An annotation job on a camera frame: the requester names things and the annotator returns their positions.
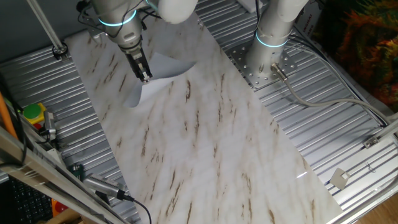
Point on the yellow button box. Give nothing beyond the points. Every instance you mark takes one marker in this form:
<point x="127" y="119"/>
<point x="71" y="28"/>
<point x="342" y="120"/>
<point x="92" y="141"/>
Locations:
<point x="32" y="112"/>

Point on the grey box with red button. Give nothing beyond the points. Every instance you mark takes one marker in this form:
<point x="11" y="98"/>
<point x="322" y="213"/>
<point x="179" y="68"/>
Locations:
<point x="38" y="126"/>

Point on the metal pole with round base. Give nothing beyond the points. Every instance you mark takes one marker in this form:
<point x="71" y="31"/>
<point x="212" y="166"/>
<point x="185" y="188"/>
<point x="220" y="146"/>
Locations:
<point x="46" y="28"/>

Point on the orange rod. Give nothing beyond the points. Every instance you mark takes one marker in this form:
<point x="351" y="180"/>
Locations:
<point x="6" y="115"/>

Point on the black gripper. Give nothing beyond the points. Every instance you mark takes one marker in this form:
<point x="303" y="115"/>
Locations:
<point x="135" y="59"/>

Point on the marble pattern table mat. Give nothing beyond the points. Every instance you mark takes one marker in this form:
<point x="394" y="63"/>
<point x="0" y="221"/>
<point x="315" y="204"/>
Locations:
<point x="202" y="149"/>

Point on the brown wooden board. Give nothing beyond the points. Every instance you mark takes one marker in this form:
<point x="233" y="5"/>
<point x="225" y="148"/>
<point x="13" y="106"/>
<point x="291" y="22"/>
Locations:
<point x="60" y="217"/>

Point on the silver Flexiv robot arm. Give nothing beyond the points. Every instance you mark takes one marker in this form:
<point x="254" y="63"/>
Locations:
<point x="270" y="31"/>

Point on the aluminium frame beam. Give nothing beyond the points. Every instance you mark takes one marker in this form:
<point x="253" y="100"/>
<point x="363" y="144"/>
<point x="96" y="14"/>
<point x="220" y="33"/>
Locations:
<point x="37" y="174"/>

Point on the small silver camera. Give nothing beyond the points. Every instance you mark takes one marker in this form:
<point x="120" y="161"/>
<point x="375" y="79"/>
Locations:
<point x="49" y="124"/>

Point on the orange emergency stop box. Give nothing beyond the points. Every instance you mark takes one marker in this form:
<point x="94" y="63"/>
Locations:
<point x="57" y="208"/>

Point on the aluminium robot mounting plate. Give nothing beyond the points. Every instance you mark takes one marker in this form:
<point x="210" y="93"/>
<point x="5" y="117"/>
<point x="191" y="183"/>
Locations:
<point x="258" y="79"/>

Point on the green hex key set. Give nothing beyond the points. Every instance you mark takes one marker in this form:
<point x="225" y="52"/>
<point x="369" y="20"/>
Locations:
<point x="76" y="171"/>

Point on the black keyboard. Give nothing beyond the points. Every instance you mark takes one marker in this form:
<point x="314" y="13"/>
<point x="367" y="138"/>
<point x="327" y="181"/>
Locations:
<point x="29" y="202"/>

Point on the small metal corner bracket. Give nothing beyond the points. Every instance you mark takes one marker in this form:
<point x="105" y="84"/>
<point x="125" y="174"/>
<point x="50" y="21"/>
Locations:
<point x="371" y="142"/>

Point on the silver finned camera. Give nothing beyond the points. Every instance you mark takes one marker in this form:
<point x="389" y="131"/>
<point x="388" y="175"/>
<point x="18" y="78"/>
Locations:
<point x="102" y="185"/>

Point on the colourful patterned cloth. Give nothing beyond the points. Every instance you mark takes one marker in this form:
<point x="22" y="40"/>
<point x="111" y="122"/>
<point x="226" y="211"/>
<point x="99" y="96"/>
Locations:
<point x="367" y="46"/>

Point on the white paper sheet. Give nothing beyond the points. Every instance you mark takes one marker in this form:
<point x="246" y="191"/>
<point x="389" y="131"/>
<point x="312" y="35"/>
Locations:
<point x="164" y="67"/>

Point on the white printed sign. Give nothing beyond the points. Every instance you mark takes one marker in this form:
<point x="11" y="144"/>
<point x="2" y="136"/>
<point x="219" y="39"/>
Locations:
<point x="308" y="21"/>

